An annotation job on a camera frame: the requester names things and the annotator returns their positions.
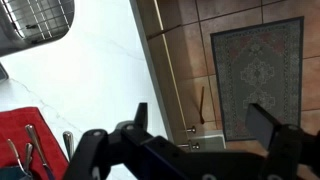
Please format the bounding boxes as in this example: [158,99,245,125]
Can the metal cabinet knob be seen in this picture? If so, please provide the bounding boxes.
[185,125,198,135]
[177,141,201,151]

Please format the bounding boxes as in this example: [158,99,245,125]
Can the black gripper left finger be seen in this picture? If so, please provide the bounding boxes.
[63,102,208,180]

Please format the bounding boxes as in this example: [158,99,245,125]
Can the dark blue dish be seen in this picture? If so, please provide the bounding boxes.
[0,164,34,180]

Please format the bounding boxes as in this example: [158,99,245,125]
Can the brown wooden stick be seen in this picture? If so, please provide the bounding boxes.
[199,85,206,125]

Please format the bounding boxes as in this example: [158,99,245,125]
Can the red cloth mat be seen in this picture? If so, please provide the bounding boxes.
[0,106,70,180]

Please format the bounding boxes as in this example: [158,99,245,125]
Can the small silver utensil handle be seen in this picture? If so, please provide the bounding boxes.
[22,142,35,176]

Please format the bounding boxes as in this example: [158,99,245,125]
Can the patterned grey floor rug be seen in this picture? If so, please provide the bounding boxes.
[209,16,305,142]

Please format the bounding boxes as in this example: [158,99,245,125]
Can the wooden cabinet front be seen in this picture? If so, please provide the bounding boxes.
[135,0,201,151]

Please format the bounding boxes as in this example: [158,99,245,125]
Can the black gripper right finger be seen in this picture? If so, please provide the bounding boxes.
[245,103,320,180]

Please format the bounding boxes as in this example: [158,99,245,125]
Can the silver bread knife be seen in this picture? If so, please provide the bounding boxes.
[62,131,75,162]

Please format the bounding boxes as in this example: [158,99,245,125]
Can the wire sink grid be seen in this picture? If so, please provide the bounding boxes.
[4,0,75,40]

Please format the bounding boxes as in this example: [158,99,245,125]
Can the silver spoon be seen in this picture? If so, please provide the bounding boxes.
[6,138,27,175]

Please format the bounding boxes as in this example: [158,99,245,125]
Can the silver table knife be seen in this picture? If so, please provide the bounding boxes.
[24,124,55,180]

